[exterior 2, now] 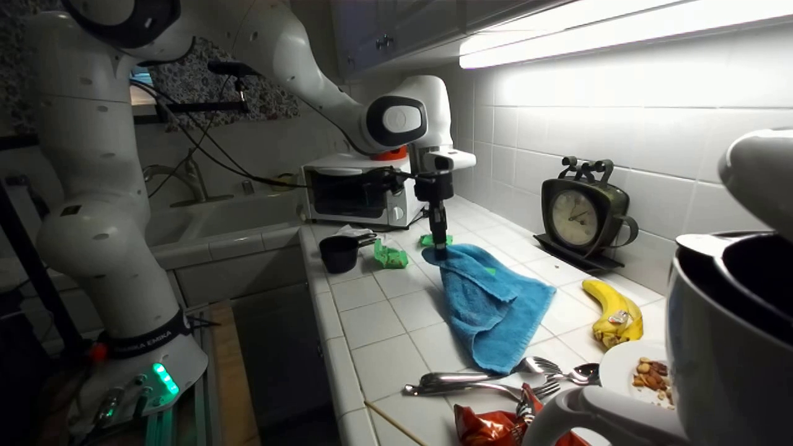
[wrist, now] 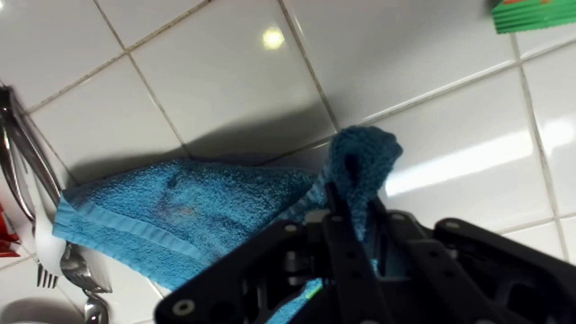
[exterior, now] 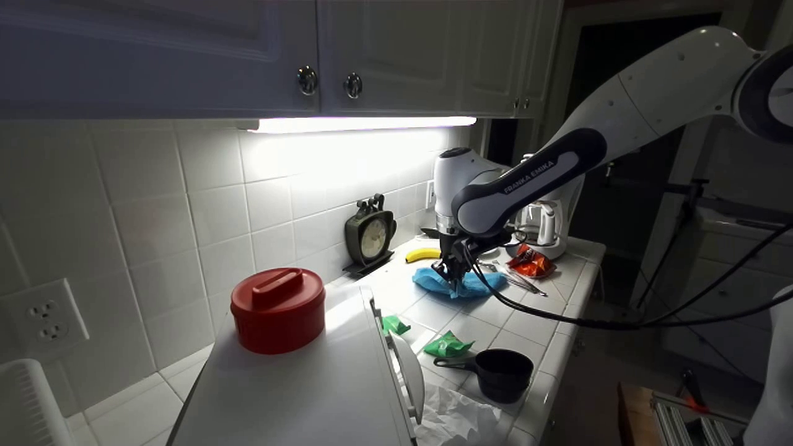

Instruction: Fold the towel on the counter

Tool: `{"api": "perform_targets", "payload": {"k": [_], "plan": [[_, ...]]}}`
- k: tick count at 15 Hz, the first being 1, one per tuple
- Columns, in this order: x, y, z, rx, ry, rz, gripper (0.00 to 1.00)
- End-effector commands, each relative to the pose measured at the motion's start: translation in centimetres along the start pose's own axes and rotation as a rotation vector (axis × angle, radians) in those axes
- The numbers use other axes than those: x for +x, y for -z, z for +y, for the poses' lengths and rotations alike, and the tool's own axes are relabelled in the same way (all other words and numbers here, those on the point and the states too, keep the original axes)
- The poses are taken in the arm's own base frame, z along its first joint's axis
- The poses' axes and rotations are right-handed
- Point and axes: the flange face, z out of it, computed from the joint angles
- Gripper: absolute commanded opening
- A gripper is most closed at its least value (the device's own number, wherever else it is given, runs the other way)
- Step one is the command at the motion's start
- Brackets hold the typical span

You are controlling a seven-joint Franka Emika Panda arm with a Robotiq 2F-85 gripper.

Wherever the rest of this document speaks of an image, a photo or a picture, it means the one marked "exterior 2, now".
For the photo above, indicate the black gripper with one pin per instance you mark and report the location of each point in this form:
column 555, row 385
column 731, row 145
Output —
column 435, row 190

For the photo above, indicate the blue terry towel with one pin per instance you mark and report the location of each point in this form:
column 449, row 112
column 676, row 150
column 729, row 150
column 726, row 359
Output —
column 492, row 313

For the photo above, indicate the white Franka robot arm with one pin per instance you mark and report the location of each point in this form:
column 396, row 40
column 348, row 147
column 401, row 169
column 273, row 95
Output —
column 107, row 225

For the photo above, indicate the green snack packet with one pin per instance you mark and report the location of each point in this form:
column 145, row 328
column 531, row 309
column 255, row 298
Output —
column 425, row 241
column 389, row 254

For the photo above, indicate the red lidded canister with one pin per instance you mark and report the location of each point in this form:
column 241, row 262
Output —
column 394, row 154

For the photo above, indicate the black measuring cup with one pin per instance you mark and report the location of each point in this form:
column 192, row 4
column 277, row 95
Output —
column 337, row 251

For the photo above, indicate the dark cup-shaped table clock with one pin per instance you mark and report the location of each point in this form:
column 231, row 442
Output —
column 577, row 219

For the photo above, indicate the white upper cabinet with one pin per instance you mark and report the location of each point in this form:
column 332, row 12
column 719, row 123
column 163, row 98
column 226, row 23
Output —
column 411, row 34

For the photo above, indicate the round metal cabinet knob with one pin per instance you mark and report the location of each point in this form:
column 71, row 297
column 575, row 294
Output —
column 385, row 38

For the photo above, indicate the yellow banana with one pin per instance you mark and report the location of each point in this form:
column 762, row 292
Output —
column 614, row 318

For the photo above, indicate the thin wooden stick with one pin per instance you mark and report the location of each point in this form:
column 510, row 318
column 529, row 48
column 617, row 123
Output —
column 394, row 422

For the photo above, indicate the red chip bag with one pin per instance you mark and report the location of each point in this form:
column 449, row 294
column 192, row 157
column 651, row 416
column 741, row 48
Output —
column 496, row 425

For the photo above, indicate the white sink basin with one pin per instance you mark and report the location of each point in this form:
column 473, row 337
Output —
column 223, row 226

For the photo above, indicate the white plate with food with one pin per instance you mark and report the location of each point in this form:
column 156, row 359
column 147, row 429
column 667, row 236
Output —
column 640, row 375

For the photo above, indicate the wooden board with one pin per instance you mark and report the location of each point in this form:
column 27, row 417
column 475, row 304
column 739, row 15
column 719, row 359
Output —
column 231, row 381

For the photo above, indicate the under-cabinet light bar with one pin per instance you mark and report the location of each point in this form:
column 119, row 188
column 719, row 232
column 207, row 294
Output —
column 620, row 34

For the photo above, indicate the white stand mixer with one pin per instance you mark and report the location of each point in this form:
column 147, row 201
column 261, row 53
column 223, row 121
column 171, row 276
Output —
column 733, row 331

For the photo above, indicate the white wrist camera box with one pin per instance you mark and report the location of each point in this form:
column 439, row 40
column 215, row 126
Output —
column 441, row 160

